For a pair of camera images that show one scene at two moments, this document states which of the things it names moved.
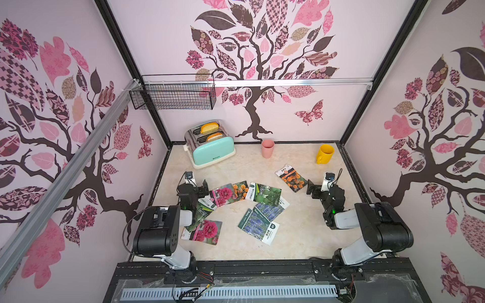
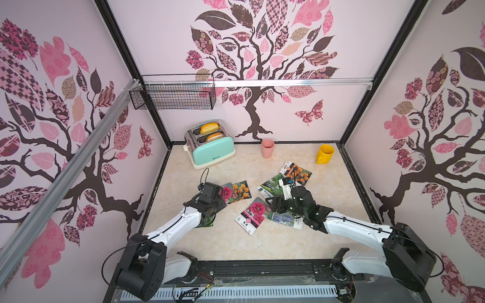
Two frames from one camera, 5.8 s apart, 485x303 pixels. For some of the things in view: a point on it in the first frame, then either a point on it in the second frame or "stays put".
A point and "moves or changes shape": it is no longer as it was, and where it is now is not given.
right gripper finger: [316, 195] to [276, 201]
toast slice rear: [209, 127] stays put
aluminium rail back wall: [326, 83] stays put
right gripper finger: [310, 185] to [280, 207]
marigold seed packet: [291, 178] moves or changes shape
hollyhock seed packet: [222, 196] stays put
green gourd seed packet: [264, 194] moves or changes shape
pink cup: [267, 148] stays put
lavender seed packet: [255, 225] to [287, 219]
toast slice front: [216, 136] stays put
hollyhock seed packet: [206, 231] to [251, 218]
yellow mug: [325, 154] stays put
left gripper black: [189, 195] to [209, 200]
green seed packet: [206, 205] moves or changes shape
